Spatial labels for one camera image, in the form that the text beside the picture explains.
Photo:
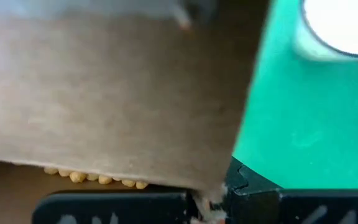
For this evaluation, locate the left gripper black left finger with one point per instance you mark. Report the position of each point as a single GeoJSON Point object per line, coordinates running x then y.
{"type": "Point", "coordinates": [110, 208]}

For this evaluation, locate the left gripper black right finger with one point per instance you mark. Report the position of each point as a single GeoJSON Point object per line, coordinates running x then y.
{"type": "Point", "coordinates": [259, 205]}

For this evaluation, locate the brown cardboard cereal box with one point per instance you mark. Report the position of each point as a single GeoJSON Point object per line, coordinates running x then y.
{"type": "Point", "coordinates": [104, 93]}

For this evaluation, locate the green table cover mat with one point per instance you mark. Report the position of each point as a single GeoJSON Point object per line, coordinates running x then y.
{"type": "Point", "coordinates": [306, 124]}

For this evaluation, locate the glass of milk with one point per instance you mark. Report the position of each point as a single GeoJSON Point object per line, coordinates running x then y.
{"type": "Point", "coordinates": [343, 25]}

